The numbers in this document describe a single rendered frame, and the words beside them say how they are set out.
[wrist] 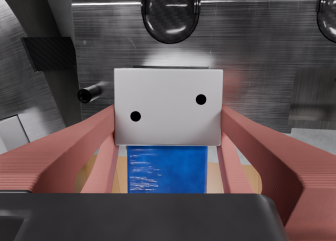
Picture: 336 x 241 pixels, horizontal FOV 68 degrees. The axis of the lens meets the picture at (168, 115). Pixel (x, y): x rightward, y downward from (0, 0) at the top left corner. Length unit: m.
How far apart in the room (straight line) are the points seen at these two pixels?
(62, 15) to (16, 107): 0.11
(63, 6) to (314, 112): 0.26
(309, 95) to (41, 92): 0.23
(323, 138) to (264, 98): 0.14
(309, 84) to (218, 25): 0.09
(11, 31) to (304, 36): 0.23
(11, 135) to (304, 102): 0.25
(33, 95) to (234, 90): 0.18
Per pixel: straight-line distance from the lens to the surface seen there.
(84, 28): 0.19
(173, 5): 0.18
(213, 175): 0.30
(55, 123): 0.26
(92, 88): 0.18
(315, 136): 0.30
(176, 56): 0.17
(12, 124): 0.27
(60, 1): 0.31
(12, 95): 0.28
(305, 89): 0.22
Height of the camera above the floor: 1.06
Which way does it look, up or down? 72 degrees down
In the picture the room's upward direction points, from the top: 152 degrees counter-clockwise
